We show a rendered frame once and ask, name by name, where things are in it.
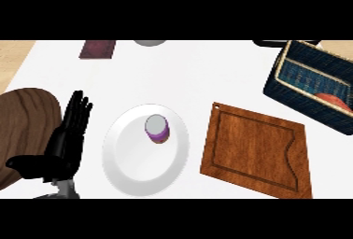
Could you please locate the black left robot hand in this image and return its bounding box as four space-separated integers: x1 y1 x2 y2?
4 90 93 184

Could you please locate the round brown wooden board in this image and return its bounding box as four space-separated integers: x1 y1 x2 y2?
0 87 63 190

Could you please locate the brown wooden cutting board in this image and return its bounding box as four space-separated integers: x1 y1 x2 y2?
197 101 314 200

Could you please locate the dark blue wicker basket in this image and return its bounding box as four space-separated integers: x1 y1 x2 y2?
261 40 353 136

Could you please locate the orange sweet potato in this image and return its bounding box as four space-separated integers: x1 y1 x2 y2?
313 92 353 112

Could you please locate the white oval plate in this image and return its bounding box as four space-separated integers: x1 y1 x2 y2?
100 104 191 197

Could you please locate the purple can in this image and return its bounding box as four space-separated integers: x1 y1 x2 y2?
143 114 171 145

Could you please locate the dark maroon flat block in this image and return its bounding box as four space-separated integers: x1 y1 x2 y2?
78 40 118 60

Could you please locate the grey round object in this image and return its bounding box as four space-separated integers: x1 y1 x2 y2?
132 40 166 48

